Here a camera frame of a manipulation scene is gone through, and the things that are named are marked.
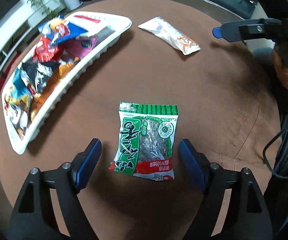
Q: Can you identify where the orange snack packet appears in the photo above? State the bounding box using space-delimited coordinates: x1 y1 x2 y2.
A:
30 57 80 121

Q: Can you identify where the light blue cartoon snack bag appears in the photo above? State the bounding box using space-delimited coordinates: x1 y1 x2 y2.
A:
4 68 33 140

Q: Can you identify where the black snack bag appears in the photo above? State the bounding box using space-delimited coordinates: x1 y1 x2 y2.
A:
21 61 60 93

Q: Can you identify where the pink snack packet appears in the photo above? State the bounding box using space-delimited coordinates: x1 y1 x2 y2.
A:
65 36 98 59

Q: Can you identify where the large red snack bag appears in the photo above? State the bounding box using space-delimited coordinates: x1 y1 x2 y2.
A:
32 37 64 62

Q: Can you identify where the blue roll cake packet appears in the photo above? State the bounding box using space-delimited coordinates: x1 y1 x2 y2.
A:
38 17 88 45

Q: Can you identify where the person's right hand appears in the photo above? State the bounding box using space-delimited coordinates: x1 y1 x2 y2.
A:
272 50 288 90

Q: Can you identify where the green seaweed snack packet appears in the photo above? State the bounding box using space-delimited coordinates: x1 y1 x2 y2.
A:
109 102 178 181

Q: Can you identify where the white snack packet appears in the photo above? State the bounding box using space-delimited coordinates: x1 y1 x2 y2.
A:
138 17 200 56

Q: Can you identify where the white plastic tray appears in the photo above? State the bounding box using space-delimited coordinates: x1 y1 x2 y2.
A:
2 11 132 154

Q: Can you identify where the white red stick packet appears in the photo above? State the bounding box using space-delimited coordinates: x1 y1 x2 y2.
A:
71 15 115 37

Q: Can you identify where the white tv console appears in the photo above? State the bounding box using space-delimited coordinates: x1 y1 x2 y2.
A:
0 2 48 71

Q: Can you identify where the black cable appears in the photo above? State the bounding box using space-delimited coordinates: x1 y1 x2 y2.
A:
262 109 288 179

